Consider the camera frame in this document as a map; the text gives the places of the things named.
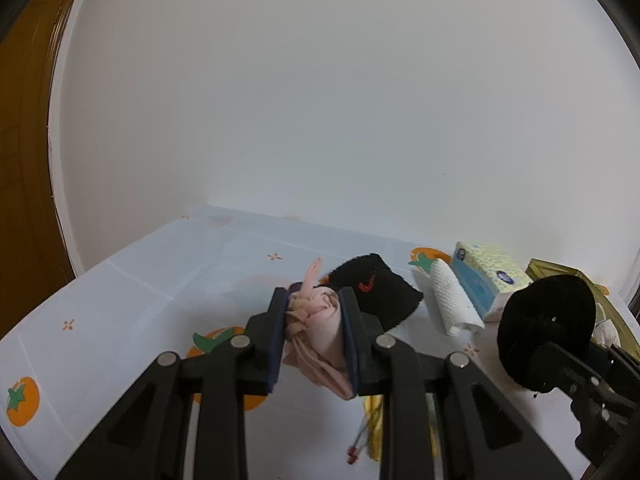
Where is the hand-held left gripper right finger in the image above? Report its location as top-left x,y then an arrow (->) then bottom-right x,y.
339,287 -> 573,480

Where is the brown wooden door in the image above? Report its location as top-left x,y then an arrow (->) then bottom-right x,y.
0,0 -> 96,341

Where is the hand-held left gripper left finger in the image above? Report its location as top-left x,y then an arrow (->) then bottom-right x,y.
55,287 -> 291,480

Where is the red-tipped pen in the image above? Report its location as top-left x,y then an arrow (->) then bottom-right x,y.
346,422 -> 373,465

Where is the olive green box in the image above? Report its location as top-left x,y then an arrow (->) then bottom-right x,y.
525,258 -> 640,361

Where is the blue yellow tissue pack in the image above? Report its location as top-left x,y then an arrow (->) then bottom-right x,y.
451,241 -> 533,322

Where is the pink knotted cloth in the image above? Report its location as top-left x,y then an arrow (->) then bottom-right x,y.
281,257 -> 357,401

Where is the white paper towel roll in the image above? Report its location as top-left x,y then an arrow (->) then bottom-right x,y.
412,259 -> 486,337

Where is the plain black fluffy cloth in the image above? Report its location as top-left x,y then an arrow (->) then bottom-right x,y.
497,274 -> 597,392

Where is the black fluffy cloth red mark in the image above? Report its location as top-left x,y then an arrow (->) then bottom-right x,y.
327,253 -> 425,333

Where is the persimmon print tablecloth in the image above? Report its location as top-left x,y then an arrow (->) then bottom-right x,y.
0,204 -> 640,480

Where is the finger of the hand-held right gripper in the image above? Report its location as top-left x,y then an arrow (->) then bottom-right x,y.
531,341 -> 615,397

